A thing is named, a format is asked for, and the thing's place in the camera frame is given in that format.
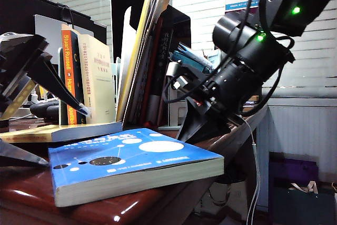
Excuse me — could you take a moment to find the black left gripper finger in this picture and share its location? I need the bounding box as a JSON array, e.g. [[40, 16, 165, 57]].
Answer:
[[0, 139, 50, 168], [27, 53, 92, 117]]

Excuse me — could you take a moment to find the white paper document stack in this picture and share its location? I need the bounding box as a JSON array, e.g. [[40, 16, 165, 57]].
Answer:
[[126, 0, 163, 122]]

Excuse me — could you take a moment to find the blue paperback book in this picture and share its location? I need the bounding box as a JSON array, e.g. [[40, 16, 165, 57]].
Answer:
[[48, 127, 225, 208]]

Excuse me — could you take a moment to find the purple bag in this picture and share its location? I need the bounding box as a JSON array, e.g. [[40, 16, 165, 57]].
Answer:
[[270, 158, 319, 187]]

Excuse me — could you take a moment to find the white organizer drawer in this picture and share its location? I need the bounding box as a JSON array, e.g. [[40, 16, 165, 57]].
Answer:
[[168, 101, 188, 127]]

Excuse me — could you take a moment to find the grey model jet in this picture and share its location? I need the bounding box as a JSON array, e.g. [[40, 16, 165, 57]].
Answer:
[[0, 32, 35, 42]]

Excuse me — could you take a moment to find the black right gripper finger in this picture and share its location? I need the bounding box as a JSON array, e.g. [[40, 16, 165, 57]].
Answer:
[[175, 100, 211, 142], [184, 119, 233, 144]]

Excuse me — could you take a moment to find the orange spine hardcover book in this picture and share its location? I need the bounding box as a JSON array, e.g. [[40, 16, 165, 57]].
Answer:
[[61, 24, 87, 125]]

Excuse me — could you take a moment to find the silver monitor stand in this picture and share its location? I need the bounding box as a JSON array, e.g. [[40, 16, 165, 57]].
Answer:
[[34, 14, 95, 65]]

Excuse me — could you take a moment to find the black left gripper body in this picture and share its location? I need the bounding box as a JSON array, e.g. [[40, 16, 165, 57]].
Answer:
[[0, 34, 52, 120]]

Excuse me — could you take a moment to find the wide black computer monitor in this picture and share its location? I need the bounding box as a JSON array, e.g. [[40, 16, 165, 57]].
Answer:
[[0, 0, 107, 83]]

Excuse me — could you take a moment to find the dark hardcover book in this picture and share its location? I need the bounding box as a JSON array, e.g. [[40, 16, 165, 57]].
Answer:
[[147, 28, 175, 128]]

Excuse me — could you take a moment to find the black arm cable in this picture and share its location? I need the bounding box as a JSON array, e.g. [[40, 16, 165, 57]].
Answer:
[[162, 0, 295, 118]]

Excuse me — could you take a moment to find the white power strip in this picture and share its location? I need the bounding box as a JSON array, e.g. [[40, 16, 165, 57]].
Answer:
[[22, 87, 57, 110]]

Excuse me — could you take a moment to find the white plastic file board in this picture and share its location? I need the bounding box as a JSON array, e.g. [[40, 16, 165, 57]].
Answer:
[[116, 7, 137, 120]]

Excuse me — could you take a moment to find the thick cream yellow paperback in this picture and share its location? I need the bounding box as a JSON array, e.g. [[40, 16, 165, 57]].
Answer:
[[0, 121, 123, 143]]

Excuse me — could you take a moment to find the white blue mask pack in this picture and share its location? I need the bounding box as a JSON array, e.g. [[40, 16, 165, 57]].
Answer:
[[176, 42, 222, 74]]

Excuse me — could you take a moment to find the black monitor with rounded corner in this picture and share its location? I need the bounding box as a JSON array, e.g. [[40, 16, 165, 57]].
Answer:
[[110, 0, 192, 62]]

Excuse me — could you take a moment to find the yellow folder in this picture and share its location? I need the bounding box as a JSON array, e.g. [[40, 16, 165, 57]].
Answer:
[[115, 0, 156, 123]]

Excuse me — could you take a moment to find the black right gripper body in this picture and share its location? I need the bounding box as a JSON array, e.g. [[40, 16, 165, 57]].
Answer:
[[186, 61, 264, 120]]

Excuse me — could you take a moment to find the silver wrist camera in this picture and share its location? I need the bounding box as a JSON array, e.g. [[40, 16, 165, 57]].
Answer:
[[165, 61, 191, 91]]

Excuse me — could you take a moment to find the dark green paper bag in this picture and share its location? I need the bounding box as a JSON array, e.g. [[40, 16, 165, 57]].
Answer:
[[286, 181, 337, 225]]

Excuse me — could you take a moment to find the white cable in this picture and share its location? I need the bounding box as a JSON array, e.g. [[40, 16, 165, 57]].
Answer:
[[236, 115, 261, 225]]

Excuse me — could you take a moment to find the cream book with vertical text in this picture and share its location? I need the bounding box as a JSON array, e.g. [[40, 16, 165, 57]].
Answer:
[[77, 34, 116, 125]]

